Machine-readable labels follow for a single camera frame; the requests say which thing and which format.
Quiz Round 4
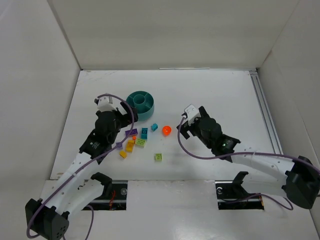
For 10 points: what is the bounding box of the orange round lego piece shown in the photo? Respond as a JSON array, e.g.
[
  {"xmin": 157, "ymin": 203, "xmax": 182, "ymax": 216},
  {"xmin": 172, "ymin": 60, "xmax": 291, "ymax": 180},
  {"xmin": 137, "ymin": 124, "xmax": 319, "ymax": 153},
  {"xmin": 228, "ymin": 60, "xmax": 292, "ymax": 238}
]
[{"xmin": 162, "ymin": 125, "xmax": 172, "ymax": 137}]

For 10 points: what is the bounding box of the small purple lego brick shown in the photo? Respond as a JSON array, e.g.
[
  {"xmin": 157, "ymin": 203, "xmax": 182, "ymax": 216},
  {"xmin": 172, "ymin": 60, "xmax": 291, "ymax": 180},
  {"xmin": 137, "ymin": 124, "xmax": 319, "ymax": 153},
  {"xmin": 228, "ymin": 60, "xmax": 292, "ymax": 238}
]
[{"xmin": 115, "ymin": 142, "xmax": 123, "ymax": 149}]

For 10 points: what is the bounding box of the long purple lego brick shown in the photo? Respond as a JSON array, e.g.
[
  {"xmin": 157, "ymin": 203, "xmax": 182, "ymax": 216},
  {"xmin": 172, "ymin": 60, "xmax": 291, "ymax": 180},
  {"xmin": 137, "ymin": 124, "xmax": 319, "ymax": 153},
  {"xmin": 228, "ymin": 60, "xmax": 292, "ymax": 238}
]
[{"xmin": 125, "ymin": 128, "xmax": 138, "ymax": 136}]

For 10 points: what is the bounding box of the long teal lego brick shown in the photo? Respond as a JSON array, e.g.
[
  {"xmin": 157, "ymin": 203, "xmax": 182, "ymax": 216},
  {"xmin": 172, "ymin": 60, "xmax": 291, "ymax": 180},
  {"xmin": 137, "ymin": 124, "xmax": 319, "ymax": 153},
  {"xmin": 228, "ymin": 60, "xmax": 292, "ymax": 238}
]
[{"xmin": 140, "ymin": 127, "xmax": 148, "ymax": 140}]

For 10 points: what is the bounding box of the small teal lego brick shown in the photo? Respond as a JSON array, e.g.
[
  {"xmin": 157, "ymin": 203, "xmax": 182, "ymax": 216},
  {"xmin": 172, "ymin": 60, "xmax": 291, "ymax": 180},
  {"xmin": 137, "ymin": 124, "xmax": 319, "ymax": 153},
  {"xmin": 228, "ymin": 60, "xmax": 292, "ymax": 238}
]
[{"xmin": 151, "ymin": 123, "xmax": 158, "ymax": 132}]

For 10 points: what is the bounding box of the long yellow lego brick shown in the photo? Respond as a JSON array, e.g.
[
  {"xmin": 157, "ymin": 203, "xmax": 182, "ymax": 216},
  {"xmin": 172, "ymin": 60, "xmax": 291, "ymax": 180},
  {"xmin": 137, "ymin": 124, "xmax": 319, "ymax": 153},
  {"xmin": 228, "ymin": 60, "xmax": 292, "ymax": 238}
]
[{"xmin": 125, "ymin": 140, "xmax": 135, "ymax": 153}]

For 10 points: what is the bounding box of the small yellow lego brick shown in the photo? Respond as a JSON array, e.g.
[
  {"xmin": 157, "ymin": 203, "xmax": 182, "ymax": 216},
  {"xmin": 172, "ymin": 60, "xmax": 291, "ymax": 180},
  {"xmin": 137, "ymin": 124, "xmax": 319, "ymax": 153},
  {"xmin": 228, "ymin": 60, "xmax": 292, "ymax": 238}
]
[{"xmin": 119, "ymin": 150, "xmax": 127, "ymax": 159}]

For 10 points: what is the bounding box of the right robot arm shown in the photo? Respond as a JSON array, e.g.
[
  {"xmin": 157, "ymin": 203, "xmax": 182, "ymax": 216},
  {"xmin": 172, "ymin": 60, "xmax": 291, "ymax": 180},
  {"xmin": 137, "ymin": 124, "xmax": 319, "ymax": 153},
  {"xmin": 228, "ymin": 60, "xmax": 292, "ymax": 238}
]
[{"xmin": 177, "ymin": 104, "xmax": 320, "ymax": 210}]

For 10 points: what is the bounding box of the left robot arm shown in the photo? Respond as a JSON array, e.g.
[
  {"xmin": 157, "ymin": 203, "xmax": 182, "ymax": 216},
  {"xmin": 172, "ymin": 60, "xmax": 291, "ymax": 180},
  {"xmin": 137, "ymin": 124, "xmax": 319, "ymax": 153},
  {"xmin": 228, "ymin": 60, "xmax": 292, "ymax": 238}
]
[{"xmin": 25, "ymin": 101, "xmax": 139, "ymax": 240}]

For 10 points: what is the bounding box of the teal round divided container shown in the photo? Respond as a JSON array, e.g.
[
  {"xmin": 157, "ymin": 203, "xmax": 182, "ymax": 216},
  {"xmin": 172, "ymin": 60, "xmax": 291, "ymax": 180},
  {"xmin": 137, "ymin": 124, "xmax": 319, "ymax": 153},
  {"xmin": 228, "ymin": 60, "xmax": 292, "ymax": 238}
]
[{"xmin": 126, "ymin": 91, "xmax": 155, "ymax": 122}]

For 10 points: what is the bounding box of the green lego brick left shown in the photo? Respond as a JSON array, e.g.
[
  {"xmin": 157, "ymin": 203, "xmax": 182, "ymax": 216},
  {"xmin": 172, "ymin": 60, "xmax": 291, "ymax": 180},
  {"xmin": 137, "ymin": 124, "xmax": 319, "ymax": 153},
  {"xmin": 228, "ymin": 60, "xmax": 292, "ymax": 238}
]
[{"xmin": 135, "ymin": 138, "xmax": 147, "ymax": 148}]

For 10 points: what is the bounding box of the green lego brick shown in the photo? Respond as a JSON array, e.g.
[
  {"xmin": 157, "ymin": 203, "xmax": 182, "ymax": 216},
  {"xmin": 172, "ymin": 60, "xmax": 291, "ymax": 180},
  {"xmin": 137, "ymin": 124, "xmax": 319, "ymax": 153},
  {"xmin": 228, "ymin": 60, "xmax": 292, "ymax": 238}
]
[
  {"xmin": 154, "ymin": 153, "xmax": 163, "ymax": 162},
  {"xmin": 135, "ymin": 138, "xmax": 147, "ymax": 148}
]

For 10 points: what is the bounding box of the green lego brick right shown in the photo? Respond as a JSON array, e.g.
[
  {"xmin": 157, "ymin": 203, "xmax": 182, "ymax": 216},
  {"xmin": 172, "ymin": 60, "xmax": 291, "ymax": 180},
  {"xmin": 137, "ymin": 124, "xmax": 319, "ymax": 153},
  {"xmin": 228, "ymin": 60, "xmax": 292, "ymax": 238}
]
[{"xmin": 154, "ymin": 153, "xmax": 163, "ymax": 162}]

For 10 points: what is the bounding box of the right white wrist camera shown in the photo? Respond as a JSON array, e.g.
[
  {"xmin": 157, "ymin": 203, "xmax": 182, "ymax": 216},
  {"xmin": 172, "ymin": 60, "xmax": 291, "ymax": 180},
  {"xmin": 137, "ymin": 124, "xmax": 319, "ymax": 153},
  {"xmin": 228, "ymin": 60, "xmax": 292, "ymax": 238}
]
[{"xmin": 182, "ymin": 104, "xmax": 201, "ymax": 126}]

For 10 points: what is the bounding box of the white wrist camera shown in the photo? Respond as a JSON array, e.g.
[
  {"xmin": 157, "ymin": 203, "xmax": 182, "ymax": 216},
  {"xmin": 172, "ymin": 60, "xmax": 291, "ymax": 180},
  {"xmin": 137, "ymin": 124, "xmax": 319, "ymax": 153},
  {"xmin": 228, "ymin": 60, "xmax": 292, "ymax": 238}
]
[
  {"xmin": 94, "ymin": 96, "xmax": 116, "ymax": 112},
  {"xmin": 182, "ymin": 104, "xmax": 201, "ymax": 126}
]

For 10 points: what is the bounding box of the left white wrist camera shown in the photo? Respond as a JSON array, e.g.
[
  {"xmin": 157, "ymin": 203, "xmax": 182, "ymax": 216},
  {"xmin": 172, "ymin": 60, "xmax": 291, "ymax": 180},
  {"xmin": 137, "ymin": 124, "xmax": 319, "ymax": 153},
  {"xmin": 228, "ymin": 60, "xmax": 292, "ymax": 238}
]
[{"xmin": 94, "ymin": 96, "xmax": 116, "ymax": 112}]

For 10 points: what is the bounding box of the aluminium rail right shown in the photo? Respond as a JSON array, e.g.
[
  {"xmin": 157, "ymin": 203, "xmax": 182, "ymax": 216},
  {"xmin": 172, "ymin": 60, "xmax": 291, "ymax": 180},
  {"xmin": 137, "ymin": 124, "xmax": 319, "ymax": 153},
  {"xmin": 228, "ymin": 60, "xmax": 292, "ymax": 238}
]
[{"xmin": 249, "ymin": 69, "xmax": 283, "ymax": 154}]

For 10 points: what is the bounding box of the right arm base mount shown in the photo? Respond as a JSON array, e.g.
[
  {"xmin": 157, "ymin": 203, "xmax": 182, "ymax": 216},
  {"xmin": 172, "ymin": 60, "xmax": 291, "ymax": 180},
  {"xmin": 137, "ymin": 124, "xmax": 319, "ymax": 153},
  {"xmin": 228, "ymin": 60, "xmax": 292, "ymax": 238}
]
[{"xmin": 215, "ymin": 180, "xmax": 265, "ymax": 210}]

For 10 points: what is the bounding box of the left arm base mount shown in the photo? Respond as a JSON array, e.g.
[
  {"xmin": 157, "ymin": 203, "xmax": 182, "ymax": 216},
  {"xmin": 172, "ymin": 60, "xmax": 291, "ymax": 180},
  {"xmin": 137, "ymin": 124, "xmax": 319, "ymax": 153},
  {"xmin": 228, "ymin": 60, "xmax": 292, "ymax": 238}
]
[{"xmin": 89, "ymin": 180, "xmax": 128, "ymax": 211}]

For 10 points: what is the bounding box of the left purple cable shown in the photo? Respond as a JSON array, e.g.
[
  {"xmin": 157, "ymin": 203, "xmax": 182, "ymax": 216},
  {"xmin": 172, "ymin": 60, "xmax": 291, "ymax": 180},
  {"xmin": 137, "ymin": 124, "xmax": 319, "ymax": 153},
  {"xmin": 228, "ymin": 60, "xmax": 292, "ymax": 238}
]
[{"xmin": 26, "ymin": 93, "xmax": 136, "ymax": 240}]

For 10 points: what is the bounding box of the purple cable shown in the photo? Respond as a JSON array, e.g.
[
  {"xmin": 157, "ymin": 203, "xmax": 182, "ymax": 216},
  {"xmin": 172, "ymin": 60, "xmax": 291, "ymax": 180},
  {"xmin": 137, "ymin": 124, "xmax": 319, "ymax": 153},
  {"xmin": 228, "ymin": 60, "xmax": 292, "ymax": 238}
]
[
  {"xmin": 26, "ymin": 93, "xmax": 136, "ymax": 240},
  {"xmin": 176, "ymin": 117, "xmax": 320, "ymax": 211}
]

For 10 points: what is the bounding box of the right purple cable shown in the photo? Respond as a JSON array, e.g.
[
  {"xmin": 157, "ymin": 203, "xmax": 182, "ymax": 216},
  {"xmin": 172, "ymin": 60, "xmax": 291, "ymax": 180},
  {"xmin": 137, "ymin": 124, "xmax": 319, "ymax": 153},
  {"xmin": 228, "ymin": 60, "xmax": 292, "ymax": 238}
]
[{"xmin": 176, "ymin": 117, "xmax": 320, "ymax": 211}]

